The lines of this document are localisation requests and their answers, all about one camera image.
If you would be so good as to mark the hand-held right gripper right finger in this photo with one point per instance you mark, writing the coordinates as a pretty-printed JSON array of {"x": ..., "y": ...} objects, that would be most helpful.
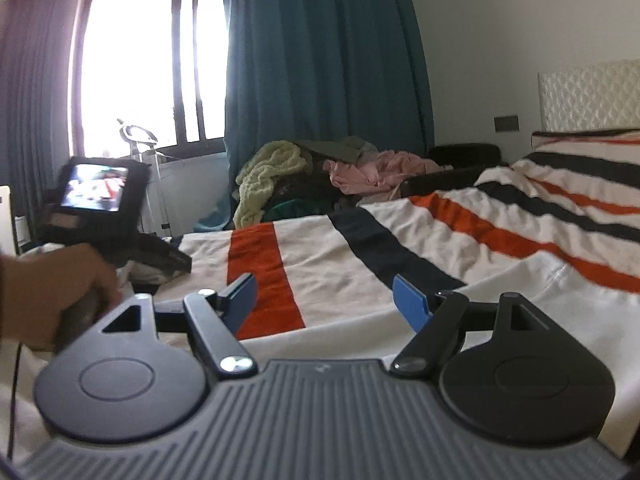
[{"x": 410, "y": 305}]

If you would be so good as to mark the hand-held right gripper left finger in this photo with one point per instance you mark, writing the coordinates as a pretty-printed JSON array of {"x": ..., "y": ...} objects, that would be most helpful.
[{"x": 242, "y": 302}]

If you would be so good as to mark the white garment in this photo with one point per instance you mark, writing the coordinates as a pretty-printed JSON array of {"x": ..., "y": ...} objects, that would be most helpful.
[{"x": 575, "y": 320}]

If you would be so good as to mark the person's left hand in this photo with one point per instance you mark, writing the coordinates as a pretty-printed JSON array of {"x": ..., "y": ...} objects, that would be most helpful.
[{"x": 45, "y": 290}]

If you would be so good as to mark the striped blanket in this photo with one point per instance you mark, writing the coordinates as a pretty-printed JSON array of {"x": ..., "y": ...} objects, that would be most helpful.
[{"x": 350, "y": 260}]

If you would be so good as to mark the white air purifier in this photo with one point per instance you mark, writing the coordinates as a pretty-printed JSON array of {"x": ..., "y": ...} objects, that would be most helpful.
[{"x": 4, "y": 220}]

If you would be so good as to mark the white exercise stand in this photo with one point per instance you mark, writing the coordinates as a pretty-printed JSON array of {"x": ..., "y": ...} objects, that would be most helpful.
[{"x": 137, "y": 137}]

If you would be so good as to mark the dark green cloth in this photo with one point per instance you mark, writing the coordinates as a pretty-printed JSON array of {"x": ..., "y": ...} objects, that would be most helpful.
[{"x": 295, "y": 207}]

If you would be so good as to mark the grey curtain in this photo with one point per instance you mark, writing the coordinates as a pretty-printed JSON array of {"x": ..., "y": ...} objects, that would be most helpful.
[{"x": 35, "y": 85}]

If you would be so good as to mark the black chair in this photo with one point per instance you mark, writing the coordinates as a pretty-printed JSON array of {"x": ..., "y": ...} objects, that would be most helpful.
[{"x": 460, "y": 157}]

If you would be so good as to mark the window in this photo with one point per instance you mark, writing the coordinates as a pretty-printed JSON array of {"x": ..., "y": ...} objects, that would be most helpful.
[{"x": 130, "y": 60}]

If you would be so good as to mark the olive garment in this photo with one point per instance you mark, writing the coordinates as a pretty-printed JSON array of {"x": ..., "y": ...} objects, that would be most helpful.
[{"x": 335, "y": 146}]

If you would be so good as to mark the teal curtain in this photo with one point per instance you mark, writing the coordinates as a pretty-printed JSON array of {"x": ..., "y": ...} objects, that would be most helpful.
[{"x": 325, "y": 60}]

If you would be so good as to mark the white quilted headboard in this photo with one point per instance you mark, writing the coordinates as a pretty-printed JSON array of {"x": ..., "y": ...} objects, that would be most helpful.
[{"x": 590, "y": 95}]

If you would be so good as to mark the wall switch plate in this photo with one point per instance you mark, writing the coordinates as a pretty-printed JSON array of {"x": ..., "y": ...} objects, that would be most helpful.
[{"x": 507, "y": 124}]

